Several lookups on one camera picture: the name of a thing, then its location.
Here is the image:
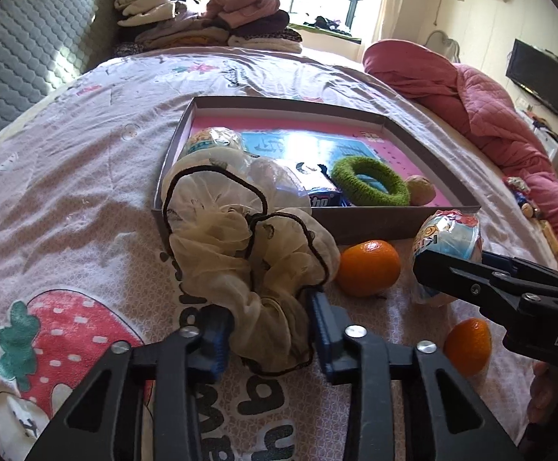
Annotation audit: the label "red blue toy egg packet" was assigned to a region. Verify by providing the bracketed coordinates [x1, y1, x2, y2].
[410, 208, 483, 308]

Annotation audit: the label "brown walnut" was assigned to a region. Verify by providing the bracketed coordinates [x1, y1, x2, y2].
[405, 175, 437, 206]

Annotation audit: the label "green fuzzy scrunchie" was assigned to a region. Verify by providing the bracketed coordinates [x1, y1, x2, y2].
[330, 156, 410, 206]

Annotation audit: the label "cream organza scrunchie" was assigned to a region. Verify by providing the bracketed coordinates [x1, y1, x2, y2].
[161, 147, 340, 376]

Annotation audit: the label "blue Oreo cookie packet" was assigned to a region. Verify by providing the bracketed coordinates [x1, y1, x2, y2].
[308, 187, 351, 208]

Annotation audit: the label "operator hand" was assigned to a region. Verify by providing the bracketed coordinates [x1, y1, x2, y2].
[527, 361, 558, 423]

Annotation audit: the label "small toys at bedside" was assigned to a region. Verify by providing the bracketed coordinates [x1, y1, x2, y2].
[504, 176, 558, 259]

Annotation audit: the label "orange tangerine near box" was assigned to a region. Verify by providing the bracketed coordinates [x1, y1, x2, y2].
[335, 240, 402, 298]

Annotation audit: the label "grey cardboard box lid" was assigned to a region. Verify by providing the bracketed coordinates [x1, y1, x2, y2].
[160, 97, 480, 244]

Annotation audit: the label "pink quilted blanket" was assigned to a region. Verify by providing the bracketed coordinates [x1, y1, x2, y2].
[362, 38, 558, 239]

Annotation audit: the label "clothes on window sill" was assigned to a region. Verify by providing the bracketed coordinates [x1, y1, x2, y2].
[304, 16, 351, 36]

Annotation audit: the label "pile of folded clothes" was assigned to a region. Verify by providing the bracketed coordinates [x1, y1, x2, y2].
[113, 0, 302, 56]

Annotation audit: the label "grey quilted headboard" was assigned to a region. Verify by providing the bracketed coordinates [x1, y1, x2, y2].
[0, 0, 118, 131]

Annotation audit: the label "black wall television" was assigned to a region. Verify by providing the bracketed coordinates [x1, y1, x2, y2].
[505, 40, 558, 117]

